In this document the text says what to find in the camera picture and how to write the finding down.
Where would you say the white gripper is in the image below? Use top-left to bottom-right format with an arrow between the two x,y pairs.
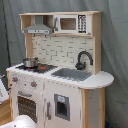
0,79 -> 9,103

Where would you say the white oven door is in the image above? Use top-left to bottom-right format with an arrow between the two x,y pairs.
11,87 -> 43,126

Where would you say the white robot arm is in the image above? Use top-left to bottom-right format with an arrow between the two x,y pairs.
0,79 -> 36,128

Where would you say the wooden toy kitchen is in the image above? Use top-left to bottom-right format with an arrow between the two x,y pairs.
7,11 -> 114,128

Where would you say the left stove knob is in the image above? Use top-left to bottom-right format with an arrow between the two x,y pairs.
12,77 -> 18,82

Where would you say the stove knob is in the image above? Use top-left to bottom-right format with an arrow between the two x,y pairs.
12,77 -> 18,82
31,81 -> 37,87

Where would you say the right stove knob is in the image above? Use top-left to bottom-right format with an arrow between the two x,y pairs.
31,81 -> 37,87

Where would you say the silver toy pot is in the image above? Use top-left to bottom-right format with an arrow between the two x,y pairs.
23,57 -> 38,68

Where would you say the black toy stovetop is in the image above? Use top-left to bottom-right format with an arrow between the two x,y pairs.
18,63 -> 55,73

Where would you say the white cabinet door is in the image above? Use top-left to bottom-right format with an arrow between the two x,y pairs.
45,81 -> 82,128

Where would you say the grey toy sink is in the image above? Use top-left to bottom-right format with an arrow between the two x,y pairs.
52,68 -> 92,81

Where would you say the grey range hood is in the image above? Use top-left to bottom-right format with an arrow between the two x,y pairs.
24,15 -> 52,34

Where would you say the black toy faucet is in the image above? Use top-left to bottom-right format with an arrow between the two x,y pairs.
75,51 -> 93,70

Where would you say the toy microwave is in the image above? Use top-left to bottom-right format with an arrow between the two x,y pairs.
54,14 -> 91,34

